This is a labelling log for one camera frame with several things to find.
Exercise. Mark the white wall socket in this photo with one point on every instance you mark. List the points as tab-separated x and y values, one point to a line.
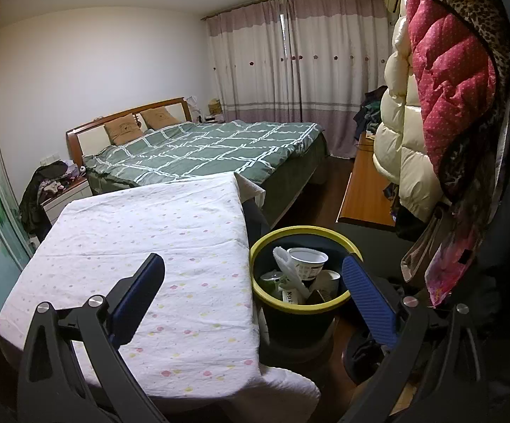
47	158

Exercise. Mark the white paper cup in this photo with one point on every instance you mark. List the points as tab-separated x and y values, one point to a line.
307	264

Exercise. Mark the brown bear-face pillow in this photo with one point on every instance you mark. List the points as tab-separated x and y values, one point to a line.
122	130

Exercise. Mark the red dotted puffer jacket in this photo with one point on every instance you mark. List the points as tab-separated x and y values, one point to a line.
448	75

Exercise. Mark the white nightstand with clothes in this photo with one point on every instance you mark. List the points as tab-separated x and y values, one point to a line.
39	194

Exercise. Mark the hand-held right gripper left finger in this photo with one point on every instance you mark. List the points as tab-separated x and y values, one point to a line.
136	304

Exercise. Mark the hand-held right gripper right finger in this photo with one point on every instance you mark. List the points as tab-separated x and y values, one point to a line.
369	304

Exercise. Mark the pile of dark clothes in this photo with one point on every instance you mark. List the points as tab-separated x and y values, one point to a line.
369	110

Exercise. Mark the cream puffer jacket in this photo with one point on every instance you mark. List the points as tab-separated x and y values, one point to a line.
396	132

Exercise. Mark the beige hanging bag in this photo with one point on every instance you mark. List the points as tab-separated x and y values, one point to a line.
422	246

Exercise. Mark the pink printed bag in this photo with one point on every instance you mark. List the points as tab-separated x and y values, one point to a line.
448	268

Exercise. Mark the yellow-rimmed dark bin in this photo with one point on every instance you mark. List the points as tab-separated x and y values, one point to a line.
299	321

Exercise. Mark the pink and cream curtain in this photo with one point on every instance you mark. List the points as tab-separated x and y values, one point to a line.
299	53

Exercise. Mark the green plaid duvet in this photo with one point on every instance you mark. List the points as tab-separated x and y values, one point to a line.
210	145

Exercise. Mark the table with floral cloth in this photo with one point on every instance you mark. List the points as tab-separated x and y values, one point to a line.
149	229

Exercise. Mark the wooden bed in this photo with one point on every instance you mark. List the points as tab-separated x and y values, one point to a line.
78	141

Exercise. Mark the white supplement bottle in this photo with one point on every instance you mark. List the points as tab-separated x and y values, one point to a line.
291	296

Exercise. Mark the leopard print garment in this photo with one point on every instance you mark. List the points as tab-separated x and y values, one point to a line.
479	9

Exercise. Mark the wooden sideboard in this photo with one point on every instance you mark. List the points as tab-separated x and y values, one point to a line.
360	194

